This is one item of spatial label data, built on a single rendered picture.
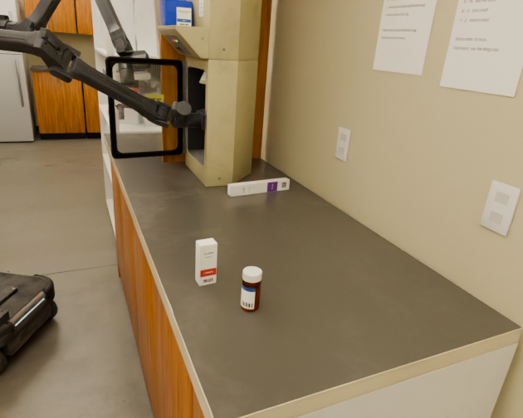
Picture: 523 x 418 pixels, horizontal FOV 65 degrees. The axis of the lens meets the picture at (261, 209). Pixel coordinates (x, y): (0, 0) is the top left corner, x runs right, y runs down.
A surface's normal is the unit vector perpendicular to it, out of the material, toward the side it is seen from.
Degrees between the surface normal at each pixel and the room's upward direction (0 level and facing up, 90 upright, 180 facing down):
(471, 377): 90
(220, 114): 90
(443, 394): 90
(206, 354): 0
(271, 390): 0
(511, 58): 90
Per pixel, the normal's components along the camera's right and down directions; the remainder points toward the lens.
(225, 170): 0.41, 0.37
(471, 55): -0.91, 0.09
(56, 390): 0.07, -0.93
